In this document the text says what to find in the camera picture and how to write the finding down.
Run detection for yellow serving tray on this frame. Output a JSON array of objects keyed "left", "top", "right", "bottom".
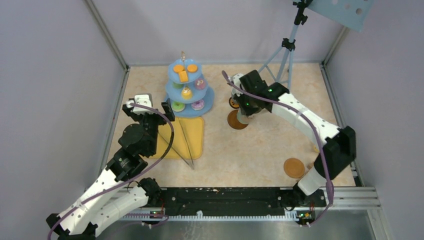
[{"left": 152, "top": 117, "right": 204, "bottom": 160}]

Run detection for dark brown wooden saucer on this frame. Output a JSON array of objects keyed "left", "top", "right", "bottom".
[{"left": 227, "top": 109, "right": 249, "bottom": 130}]

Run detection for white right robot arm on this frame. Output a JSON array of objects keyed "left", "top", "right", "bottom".
[{"left": 222, "top": 70, "right": 357, "bottom": 206}]

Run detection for green glazed donut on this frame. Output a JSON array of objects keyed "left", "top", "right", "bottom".
[{"left": 171, "top": 101, "right": 186, "bottom": 113}]

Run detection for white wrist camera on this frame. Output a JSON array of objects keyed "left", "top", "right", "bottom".
[
  {"left": 124, "top": 93, "right": 153, "bottom": 115},
  {"left": 229, "top": 73, "right": 244, "bottom": 89}
]

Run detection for black and yellow round coaster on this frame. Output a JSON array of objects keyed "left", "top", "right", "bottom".
[{"left": 228, "top": 97, "right": 240, "bottom": 109}]

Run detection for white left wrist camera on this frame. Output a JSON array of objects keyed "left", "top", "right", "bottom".
[{"left": 124, "top": 93, "right": 153, "bottom": 115}]

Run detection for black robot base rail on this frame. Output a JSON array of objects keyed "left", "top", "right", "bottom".
[{"left": 146, "top": 187, "right": 327, "bottom": 210}]

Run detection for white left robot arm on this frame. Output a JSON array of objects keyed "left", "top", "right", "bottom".
[{"left": 46, "top": 99, "right": 176, "bottom": 240}]

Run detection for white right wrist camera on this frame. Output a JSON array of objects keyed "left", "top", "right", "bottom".
[{"left": 229, "top": 73, "right": 244, "bottom": 89}]

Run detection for cream cup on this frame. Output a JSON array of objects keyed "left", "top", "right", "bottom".
[{"left": 236, "top": 111, "right": 252, "bottom": 125}]

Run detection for purple donut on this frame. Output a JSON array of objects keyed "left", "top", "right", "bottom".
[{"left": 191, "top": 99, "right": 205, "bottom": 111}]

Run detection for green cupcake with topping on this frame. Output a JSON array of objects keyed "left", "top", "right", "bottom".
[{"left": 172, "top": 82, "right": 184, "bottom": 89}]

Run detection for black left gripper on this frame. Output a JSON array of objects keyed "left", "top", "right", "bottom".
[{"left": 124, "top": 98, "right": 176, "bottom": 155}]

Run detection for light blue tripod stand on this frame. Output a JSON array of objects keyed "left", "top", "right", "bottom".
[{"left": 258, "top": 0, "right": 313, "bottom": 89}]

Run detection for light blue perforated panel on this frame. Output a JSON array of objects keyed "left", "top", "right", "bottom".
[{"left": 307, "top": 0, "right": 374, "bottom": 32}]

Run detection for light brown wooden coaster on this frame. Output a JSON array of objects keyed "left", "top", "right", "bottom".
[{"left": 283, "top": 158, "right": 305, "bottom": 179}]

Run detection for blue three-tier cake stand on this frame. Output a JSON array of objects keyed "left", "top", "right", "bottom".
[{"left": 164, "top": 51, "right": 215, "bottom": 118}]

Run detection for purple cable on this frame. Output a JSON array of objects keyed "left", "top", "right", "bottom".
[
  {"left": 46, "top": 103, "right": 175, "bottom": 240},
  {"left": 221, "top": 70, "right": 335, "bottom": 228}
]

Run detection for wooden sugar cubes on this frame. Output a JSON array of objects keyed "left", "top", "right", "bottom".
[{"left": 306, "top": 162, "right": 314, "bottom": 171}]

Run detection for yellow cupcake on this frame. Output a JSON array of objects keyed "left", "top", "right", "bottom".
[{"left": 181, "top": 86, "right": 193, "bottom": 100}]

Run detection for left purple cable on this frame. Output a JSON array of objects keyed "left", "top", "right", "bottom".
[{"left": 46, "top": 103, "right": 175, "bottom": 240}]

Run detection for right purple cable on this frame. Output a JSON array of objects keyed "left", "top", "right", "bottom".
[{"left": 221, "top": 70, "right": 335, "bottom": 228}]

